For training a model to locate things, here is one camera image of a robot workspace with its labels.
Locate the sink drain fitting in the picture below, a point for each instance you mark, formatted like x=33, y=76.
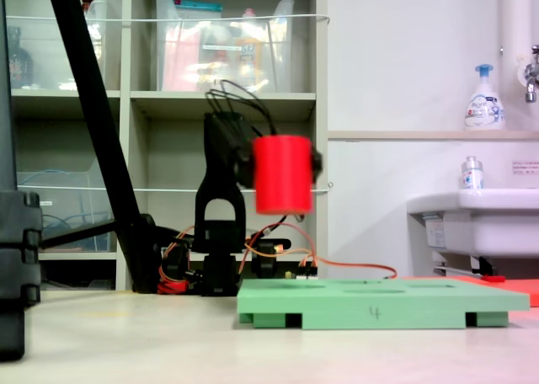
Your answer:
x=486, y=266

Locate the blue topped plastic pouch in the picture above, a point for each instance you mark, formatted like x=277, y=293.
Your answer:
x=181, y=55

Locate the red cylinder block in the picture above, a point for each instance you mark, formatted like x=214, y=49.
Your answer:
x=282, y=173

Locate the large orange flat block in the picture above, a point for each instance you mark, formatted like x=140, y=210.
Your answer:
x=442, y=278

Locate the small orange flat block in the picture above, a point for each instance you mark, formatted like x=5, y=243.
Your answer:
x=526, y=293

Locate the small clear sanitizer bottle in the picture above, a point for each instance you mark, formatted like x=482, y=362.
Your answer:
x=471, y=175

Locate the dark patterned bottle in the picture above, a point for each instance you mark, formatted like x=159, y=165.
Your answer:
x=19, y=64

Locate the small circuit board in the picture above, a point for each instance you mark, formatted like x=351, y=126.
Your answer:
x=309, y=270

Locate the metal faucet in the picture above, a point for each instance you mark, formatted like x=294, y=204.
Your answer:
x=531, y=76

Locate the green shape sorter board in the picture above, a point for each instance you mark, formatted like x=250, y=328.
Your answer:
x=337, y=308

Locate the beige shelf unit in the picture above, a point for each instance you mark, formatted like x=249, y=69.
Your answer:
x=126, y=148

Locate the small red object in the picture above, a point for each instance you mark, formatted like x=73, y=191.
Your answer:
x=493, y=278

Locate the white blue soap dispenser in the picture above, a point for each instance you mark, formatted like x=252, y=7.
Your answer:
x=484, y=110

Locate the white ceramic sink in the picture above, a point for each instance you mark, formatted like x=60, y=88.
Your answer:
x=497, y=224

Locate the clear plastic storage bin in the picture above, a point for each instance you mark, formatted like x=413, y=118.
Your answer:
x=50, y=51
x=278, y=43

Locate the yellow bottle pink cap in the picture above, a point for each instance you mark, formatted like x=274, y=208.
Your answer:
x=248, y=51

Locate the thin black tripod brace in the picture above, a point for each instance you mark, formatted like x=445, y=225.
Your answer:
x=76, y=233

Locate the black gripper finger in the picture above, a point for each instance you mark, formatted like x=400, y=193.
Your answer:
x=316, y=165

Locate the white sink label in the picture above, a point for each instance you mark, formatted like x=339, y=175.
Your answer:
x=436, y=234

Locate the white red wall sticker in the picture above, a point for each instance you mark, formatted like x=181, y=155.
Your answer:
x=526, y=168

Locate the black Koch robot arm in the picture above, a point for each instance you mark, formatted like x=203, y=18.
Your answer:
x=219, y=156

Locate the notched black tripod leg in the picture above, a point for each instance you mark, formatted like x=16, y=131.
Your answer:
x=17, y=253

